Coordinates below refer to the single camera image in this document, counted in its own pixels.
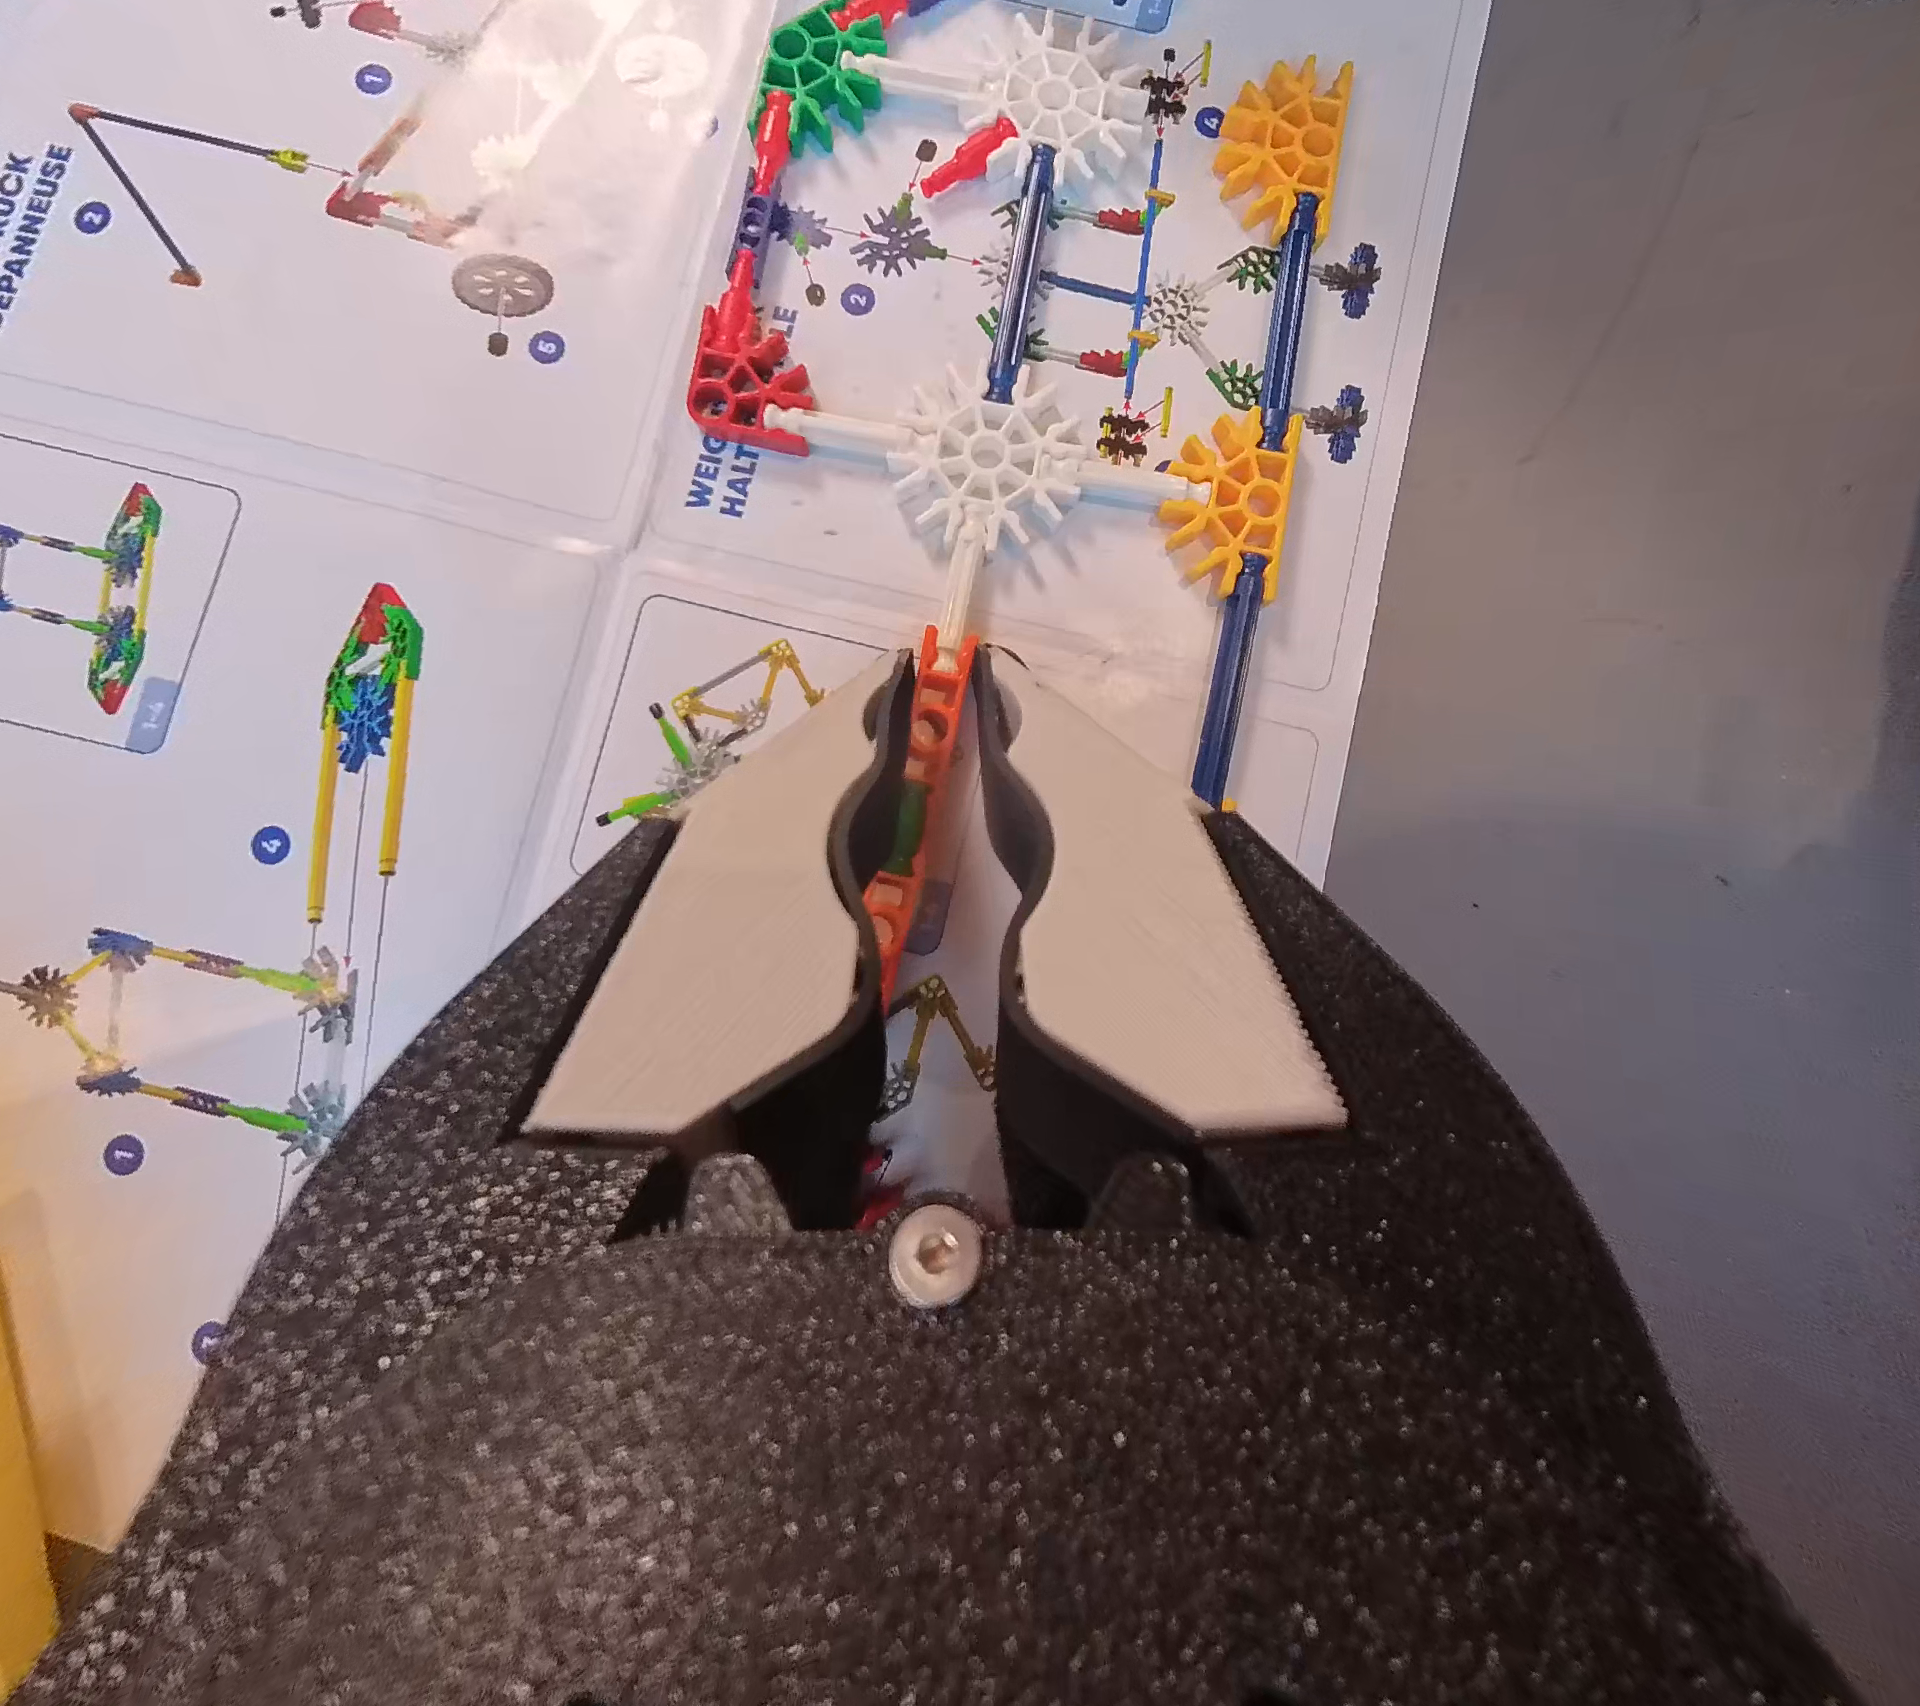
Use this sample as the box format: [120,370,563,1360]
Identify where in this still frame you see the toy building instruction sheet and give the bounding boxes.
[0,0,1537,1592]

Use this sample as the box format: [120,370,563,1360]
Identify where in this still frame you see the yellow plastic bin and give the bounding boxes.
[0,1344,60,1660]

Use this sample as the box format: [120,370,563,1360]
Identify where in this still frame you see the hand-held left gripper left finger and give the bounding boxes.
[527,651,905,1223]

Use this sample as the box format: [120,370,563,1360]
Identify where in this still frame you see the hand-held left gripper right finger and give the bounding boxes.
[974,661,1341,1215]

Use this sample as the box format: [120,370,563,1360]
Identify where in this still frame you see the colourful rod connector toy model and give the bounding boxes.
[681,0,1371,990]

